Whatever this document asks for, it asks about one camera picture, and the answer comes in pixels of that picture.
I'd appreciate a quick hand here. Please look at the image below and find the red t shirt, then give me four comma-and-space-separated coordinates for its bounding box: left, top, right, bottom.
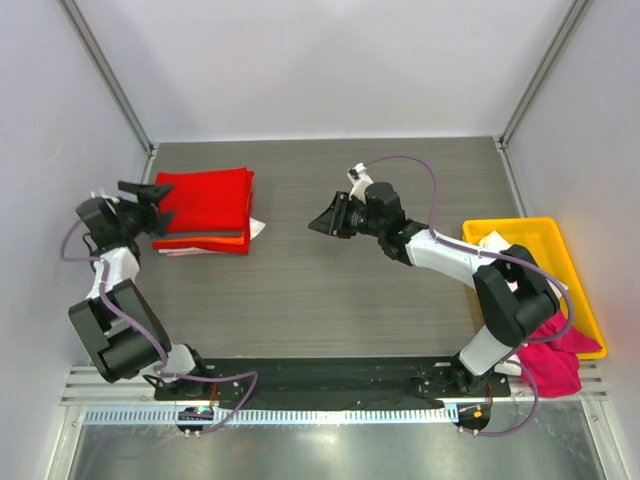
155, 167, 254, 234

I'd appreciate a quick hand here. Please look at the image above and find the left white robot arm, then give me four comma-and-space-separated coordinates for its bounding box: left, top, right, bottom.
68, 181, 206, 398

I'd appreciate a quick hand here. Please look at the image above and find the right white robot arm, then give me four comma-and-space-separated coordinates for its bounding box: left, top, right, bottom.
308, 182, 560, 393

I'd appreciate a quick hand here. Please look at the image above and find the folded grey t shirt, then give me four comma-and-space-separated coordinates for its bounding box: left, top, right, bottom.
159, 230, 245, 240

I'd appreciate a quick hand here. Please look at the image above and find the folded orange t shirt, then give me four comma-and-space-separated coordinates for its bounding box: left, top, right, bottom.
151, 230, 251, 255

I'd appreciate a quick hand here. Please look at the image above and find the white t shirt in bin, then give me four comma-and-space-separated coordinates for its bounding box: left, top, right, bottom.
478, 230, 567, 377

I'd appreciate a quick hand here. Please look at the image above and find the yellow plastic bin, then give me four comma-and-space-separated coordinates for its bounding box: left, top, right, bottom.
462, 217, 608, 360

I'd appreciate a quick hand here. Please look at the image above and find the magenta t shirt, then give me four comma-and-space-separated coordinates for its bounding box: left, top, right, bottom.
516, 327, 602, 398

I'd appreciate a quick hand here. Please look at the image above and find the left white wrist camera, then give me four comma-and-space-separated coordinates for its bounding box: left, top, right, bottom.
90, 188, 121, 204

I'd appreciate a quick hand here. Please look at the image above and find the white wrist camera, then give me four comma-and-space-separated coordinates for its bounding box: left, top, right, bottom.
90, 188, 121, 204
347, 163, 373, 203

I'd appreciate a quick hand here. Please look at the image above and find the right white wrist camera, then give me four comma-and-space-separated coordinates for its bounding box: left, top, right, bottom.
347, 163, 373, 203

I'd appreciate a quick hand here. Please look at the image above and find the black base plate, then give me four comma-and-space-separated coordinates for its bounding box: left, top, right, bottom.
154, 357, 511, 431

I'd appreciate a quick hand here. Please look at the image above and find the left aluminium frame post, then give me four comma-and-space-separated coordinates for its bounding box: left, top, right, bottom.
58, 0, 154, 156

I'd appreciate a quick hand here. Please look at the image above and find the aluminium frame post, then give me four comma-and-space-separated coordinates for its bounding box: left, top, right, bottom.
58, 0, 154, 156
495, 0, 592, 151

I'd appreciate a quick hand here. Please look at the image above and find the slotted cable duct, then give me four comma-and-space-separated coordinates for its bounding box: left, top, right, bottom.
84, 404, 458, 427

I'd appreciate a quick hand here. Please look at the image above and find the right aluminium frame post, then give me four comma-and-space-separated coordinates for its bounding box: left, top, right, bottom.
495, 0, 592, 151

